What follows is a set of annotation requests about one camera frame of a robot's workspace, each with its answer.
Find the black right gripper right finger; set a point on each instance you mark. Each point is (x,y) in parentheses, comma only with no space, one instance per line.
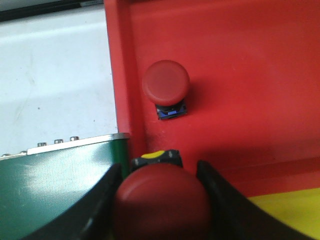
(235,217)

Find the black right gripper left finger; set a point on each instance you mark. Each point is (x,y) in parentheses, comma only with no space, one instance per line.
(90,217)

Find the red mushroom push button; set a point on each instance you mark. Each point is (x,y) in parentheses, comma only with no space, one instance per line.
(166,84)
(160,200)

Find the yellow plastic tray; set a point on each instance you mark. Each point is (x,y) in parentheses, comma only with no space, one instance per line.
(298,209)

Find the green conveyor belt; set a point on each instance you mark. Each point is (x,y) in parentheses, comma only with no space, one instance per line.
(35,189)

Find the red plastic tray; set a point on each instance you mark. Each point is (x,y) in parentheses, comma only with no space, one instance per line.
(253,105)

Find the aluminium conveyor front rail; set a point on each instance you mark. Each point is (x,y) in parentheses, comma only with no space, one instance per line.
(59,144)

